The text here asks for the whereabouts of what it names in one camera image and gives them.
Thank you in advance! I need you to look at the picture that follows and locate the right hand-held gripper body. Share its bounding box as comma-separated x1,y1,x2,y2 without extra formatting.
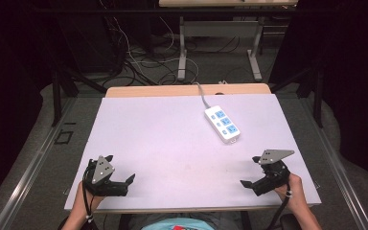
251,149,295,197

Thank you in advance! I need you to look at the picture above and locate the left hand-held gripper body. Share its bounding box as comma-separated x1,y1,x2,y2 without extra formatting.
83,155,129,197

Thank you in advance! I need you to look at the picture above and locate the white power strip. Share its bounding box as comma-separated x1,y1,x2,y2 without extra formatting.
203,104,242,145

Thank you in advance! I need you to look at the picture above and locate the person's left hand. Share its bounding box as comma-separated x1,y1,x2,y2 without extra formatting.
76,180,105,213

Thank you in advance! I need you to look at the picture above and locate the person's right hand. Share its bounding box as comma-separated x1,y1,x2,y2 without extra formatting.
273,172,309,214

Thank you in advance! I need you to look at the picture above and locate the white table cover board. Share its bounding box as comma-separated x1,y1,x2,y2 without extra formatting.
63,93,323,212

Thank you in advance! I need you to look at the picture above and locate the person's torso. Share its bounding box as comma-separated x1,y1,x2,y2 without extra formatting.
127,211,243,230

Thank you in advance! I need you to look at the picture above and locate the black metal stand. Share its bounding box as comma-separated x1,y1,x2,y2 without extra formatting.
269,64,326,129
51,67,108,127

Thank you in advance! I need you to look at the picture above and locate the wooden table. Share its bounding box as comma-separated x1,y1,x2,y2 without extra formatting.
63,82,323,215

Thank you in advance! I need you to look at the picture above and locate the dark curtain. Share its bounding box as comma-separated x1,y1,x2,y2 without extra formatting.
0,0,57,214
267,0,368,191

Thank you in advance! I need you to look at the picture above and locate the desk with white metal legs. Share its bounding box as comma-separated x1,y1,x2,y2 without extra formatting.
157,0,299,82

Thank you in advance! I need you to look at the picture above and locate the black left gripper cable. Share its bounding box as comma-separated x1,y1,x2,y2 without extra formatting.
81,159,98,230

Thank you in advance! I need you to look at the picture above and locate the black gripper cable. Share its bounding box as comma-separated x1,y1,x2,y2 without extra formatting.
81,159,98,230
265,180,293,230

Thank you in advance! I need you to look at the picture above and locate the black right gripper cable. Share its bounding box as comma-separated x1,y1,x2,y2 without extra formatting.
265,180,293,230

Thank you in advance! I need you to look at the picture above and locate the aluminium floor rail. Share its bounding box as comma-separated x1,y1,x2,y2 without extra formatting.
0,97,78,230
299,97,368,230

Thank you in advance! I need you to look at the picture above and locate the grey power strip cable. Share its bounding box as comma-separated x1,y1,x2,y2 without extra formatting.
193,81,212,109

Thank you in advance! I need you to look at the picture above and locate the tangle of floor cables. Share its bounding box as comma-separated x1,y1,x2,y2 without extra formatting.
98,0,247,88

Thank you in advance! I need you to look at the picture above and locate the black horizontal frame bar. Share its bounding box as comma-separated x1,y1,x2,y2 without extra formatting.
33,7,334,15

